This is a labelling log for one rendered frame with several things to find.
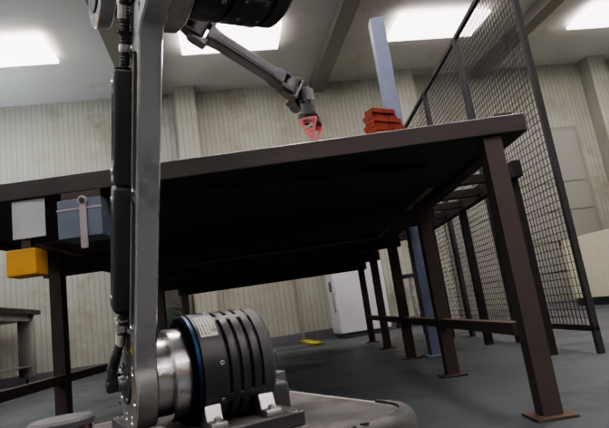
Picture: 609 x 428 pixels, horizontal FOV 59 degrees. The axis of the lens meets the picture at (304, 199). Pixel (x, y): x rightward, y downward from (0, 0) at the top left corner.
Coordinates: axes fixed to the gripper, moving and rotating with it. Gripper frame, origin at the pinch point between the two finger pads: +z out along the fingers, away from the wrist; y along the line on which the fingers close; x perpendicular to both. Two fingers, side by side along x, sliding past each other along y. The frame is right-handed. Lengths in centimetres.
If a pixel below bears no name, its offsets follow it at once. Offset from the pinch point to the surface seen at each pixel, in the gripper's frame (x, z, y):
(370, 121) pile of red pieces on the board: 19, -23, -65
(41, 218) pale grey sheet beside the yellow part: -80, 20, 46
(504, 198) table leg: 58, 36, 15
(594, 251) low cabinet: 223, 49, -471
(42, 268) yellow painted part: -82, 36, 45
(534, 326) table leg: 58, 75, 15
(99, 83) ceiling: -342, -277, -439
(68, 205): -71, 18, 46
